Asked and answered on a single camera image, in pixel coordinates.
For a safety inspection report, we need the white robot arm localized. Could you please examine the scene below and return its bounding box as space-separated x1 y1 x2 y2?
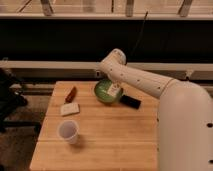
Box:
99 49 213 171

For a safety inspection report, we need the green ceramic bowl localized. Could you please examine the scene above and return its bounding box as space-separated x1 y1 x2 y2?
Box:
94 78 123 104

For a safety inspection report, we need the black rectangular block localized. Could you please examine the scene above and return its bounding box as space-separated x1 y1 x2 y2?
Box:
120 95 141 109

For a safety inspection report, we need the white sponge block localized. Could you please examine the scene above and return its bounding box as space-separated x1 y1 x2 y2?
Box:
60 102 80 116

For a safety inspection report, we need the translucent plastic cup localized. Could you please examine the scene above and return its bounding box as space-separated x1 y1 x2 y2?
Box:
57 120 79 144

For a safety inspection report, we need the black office chair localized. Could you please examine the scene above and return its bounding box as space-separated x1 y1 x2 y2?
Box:
0 69 41 133

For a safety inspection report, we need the thin black cable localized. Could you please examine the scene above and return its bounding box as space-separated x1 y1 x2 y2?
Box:
130 10 150 56

